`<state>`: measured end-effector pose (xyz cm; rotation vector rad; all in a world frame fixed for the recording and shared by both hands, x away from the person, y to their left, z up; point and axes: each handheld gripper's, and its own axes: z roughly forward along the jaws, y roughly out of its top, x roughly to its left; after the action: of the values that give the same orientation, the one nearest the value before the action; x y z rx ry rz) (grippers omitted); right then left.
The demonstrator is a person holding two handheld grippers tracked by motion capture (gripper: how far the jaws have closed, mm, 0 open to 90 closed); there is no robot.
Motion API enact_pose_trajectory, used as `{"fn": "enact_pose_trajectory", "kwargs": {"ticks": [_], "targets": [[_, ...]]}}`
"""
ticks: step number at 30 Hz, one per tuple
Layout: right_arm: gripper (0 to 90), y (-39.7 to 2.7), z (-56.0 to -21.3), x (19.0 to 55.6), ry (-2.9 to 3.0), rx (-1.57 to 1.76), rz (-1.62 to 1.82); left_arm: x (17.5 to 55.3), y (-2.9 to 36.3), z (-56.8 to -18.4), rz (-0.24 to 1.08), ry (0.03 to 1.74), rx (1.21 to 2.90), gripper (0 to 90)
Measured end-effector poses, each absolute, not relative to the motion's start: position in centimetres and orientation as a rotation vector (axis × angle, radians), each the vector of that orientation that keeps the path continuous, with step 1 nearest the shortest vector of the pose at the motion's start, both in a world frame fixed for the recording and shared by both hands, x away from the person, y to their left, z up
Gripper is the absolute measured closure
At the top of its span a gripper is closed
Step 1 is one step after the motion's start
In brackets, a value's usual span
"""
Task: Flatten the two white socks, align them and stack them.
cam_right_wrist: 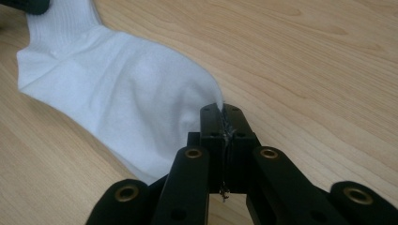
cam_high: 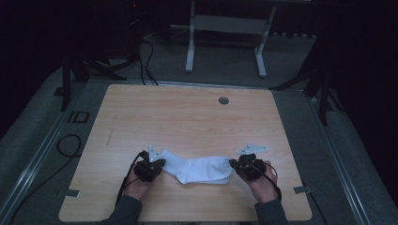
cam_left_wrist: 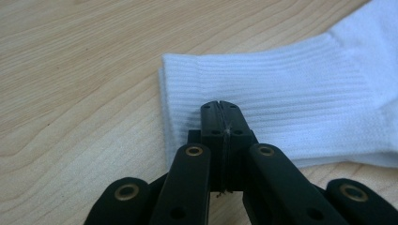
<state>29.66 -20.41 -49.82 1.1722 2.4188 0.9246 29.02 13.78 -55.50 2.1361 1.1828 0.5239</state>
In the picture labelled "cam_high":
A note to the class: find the grey tape strip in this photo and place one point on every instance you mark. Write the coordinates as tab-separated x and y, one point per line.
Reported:
303	189

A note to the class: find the black metal stand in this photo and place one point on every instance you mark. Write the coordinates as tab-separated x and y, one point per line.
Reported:
322	90
67	78

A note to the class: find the grey round table grommet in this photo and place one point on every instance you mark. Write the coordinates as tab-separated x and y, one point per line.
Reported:
223	100

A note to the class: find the person's right hand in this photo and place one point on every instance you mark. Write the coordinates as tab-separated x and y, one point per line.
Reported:
264	186

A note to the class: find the metal floor rail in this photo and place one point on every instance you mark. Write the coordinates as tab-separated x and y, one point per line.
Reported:
31	162
344	175

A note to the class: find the person's left hand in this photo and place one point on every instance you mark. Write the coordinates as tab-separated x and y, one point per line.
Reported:
137	186

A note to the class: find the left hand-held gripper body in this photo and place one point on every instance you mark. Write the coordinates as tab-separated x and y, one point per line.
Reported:
147	167

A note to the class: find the white desk frame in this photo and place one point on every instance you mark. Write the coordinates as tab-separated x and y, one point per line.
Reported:
228	31

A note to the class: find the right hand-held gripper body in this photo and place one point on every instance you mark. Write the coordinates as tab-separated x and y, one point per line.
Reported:
250	165

